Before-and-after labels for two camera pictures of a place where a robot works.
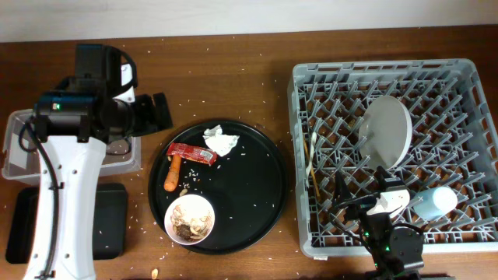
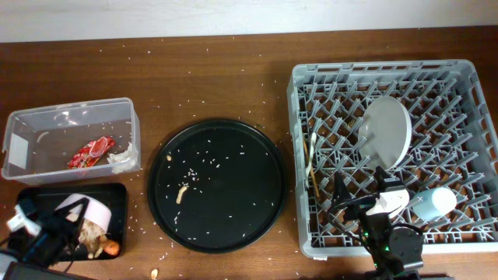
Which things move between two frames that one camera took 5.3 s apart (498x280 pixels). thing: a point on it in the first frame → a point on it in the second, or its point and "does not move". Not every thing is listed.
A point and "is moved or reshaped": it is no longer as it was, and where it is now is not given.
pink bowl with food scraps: x=189 y=219 → x=96 y=222
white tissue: x=219 y=142 → x=124 y=161
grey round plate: x=385 y=132 does not move
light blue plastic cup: x=433 y=203 does not move
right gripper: x=343 y=199 does not move
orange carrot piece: x=172 y=178 → x=110 y=247
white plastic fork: x=309 y=166 does not move
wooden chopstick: x=313 y=174 does not move
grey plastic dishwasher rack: x=411 y=141 does not move
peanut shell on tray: x=183 y=192 does not move
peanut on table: x=154 y=273 does not move
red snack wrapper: x=192 y=152 is moved or reshaped
